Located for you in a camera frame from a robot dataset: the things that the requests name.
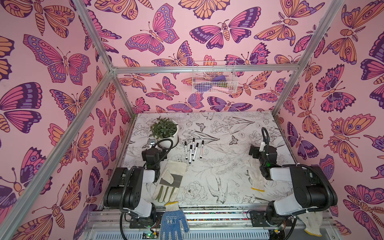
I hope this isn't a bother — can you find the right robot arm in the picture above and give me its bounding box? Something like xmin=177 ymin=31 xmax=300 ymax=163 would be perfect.
xmin=248 ymin=127 xmax=338 ymax=226

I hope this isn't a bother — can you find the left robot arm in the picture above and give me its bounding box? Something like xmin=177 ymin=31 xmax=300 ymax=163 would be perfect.
xmin=103 ymin=139 xmax=174 ymax=240

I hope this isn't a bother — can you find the white plant pot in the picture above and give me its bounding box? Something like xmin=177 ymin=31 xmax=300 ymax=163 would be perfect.
xmin=158 ymin=125 xmax=179 ymax=149

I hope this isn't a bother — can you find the white knit glove on table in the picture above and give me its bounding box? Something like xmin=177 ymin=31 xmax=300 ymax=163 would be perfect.
xmin=247 ymin=159 xmax=266 ymax=192

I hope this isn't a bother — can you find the green potted plant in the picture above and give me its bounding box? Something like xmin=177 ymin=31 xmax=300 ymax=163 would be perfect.
xmin=150 ymin=117 xmax=178 ymax=140

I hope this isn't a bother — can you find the grey white work glove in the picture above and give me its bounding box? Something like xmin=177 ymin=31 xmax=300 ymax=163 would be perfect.
xmin=152 ymin=161 xmax=187 ymax=205

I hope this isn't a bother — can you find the blue dotted glove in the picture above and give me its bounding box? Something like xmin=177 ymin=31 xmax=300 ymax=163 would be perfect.
xmin=158 ymin=202 xmax=190 ymax=240

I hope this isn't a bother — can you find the white knit glove right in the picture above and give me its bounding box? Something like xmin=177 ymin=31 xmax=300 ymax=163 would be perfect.
xmin=298 ymin=212 xmax=323 ymax=237

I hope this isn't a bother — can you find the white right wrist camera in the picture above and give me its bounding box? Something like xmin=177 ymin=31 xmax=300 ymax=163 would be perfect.
xmin=259 ymin=141 xmax=266 ymax=152

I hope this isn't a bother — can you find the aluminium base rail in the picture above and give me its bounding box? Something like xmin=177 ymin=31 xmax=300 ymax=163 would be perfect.
xmin=83 ymin=202 xmax=337 ymax=240

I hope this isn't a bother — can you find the wire wall basket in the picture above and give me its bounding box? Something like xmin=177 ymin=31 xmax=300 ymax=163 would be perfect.
xmin=191 ymin=62 xmax=239 ymax=95

